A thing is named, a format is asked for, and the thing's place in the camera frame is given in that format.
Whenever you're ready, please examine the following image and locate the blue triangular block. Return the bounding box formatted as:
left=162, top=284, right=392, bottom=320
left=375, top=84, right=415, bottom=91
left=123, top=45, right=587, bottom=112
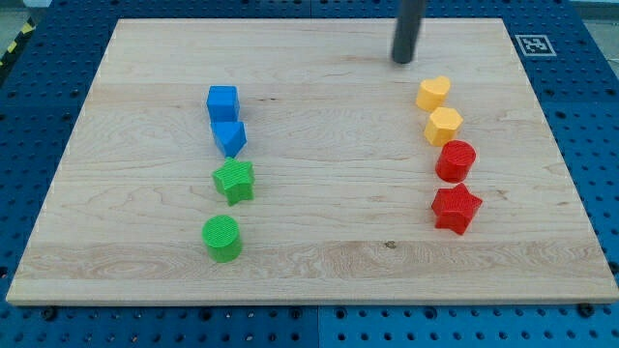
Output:
left=211, top=121, right=247, bottom=158

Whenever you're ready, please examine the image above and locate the yellow hexagon block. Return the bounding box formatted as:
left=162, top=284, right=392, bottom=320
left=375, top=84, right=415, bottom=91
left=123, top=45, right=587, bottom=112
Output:
left=424, top=107, right=463, bottom=147

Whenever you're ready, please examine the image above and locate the yellow heart block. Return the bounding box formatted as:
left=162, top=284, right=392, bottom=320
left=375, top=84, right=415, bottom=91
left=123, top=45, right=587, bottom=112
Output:
left=415, top=75, right=451, bottom=112

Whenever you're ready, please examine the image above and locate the white fiducial marker tag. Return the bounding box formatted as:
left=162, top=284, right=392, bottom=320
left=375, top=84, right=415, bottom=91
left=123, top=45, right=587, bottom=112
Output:
left=515, top=34, right=556, bottom=57

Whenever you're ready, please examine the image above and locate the red cylinder block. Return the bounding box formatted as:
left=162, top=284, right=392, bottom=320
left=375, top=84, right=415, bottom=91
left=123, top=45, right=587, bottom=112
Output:
left=435, top=140, right=477, bottom=183

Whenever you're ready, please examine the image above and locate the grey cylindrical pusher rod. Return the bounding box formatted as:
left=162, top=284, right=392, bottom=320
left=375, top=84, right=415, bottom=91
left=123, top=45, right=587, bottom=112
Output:
left=391, top=0, right=427, bottom=64

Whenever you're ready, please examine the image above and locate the blue cube block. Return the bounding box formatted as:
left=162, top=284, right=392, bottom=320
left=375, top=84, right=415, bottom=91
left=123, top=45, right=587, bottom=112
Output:
left=206, top=85, right=240, bottom=123

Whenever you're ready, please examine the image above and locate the green cylinder block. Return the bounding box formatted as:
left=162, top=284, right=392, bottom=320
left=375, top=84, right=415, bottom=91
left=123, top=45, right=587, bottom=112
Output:
left=202, top=215, right=243, bottom=263

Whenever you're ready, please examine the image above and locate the black yellow hazard tape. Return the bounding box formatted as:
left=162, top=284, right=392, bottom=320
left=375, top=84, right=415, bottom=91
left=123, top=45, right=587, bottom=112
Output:
left=1, top=17, right=36, bottom=70

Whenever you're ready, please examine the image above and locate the green star block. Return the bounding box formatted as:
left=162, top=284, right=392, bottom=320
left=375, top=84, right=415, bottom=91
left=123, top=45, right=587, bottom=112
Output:
left=212, top=158, right=255, bottom=206

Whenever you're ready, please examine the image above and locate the wooden board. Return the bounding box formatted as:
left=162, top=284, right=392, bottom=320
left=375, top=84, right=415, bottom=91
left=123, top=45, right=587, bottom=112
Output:
left=7, top=18, right=618, bottom=306

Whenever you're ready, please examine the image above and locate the red star block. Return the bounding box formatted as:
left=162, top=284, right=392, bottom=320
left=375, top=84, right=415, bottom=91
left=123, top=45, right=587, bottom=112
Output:
left=431, top=183, right=483, bottom=235

